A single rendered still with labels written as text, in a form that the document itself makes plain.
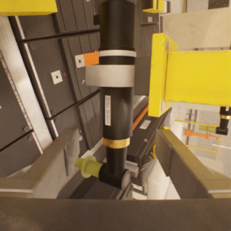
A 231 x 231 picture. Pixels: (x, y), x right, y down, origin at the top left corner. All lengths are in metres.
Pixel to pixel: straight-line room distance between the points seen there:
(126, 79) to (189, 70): 0.07
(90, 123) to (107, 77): 0.25
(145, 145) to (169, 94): 0.41
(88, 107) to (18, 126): 0.17
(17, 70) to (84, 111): 0.17
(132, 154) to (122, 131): 0.33
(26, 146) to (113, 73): 0.21
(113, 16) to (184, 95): 0.12
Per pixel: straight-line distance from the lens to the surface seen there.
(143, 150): 0.56
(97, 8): 0.25
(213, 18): 4.50
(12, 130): 0.30
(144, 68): 0.17
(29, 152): 0.33
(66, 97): 0.36
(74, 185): 0.46
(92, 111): 0.42
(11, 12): 0.29
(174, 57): 0.18
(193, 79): 0.17
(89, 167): 0.29
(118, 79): 0.19
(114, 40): 0.21
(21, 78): 0.31
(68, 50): 0.36
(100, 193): 0.46
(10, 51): 0.31
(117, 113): 0.21
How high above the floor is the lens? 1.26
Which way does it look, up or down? 29 degrees down
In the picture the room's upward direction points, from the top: 99 degrees clockwise
